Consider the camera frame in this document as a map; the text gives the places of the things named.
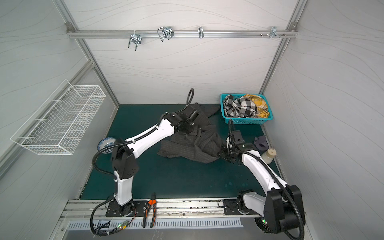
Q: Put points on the grey pinstriped long sleeve shirt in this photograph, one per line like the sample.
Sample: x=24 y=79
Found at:
x=203 y=145

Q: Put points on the yellow patterned shirt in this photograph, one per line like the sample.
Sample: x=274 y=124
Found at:
x=262 y=109

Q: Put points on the metal ring clip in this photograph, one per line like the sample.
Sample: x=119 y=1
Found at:
x=200 y=32

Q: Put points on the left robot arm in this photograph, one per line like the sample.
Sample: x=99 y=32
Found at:
x=124 y=158

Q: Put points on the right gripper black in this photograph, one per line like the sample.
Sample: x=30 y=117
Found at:
x=225 y=153

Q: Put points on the metal clamp hook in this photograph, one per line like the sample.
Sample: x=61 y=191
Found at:
x=165 y=32
x=135 y=40

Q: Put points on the metal clamp hook middle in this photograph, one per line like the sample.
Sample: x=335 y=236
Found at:
x=165 y=32

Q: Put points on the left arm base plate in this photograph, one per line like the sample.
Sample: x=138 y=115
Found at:
x=130 y=209

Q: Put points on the dark purple plastic object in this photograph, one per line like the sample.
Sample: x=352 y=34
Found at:
x=261 y=143

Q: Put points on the metal bracket hook right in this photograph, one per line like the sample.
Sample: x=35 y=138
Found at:
x=273 y=34

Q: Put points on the metal clamp hook left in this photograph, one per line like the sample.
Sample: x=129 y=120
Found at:
x=135 y=40

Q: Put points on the blue white ceramic plate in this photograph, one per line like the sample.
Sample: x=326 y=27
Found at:
x=106 y=142

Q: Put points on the teal plastic basket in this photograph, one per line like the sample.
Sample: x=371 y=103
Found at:
x=244 y=121

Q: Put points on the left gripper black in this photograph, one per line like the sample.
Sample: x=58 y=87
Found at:
x=190 y=132

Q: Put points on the white wire wall basket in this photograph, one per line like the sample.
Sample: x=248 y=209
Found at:
x=58 y=125

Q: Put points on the white slotted vent strip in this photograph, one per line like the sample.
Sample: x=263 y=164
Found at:
x=199 y=223

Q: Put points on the aluminium crossbar rail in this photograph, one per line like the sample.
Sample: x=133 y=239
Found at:
x=179 y=34

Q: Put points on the black white checked shirt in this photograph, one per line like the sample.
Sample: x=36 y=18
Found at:
x=239 y=108

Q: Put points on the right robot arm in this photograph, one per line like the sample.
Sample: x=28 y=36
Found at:
x=281 y=209

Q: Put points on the orange black pliers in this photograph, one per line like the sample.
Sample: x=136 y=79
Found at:
x=151 y=205

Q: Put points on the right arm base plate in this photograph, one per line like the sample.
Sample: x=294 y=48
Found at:
x=231 y=208

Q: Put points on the cream tape roll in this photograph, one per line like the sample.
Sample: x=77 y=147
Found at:
x=269 y=155

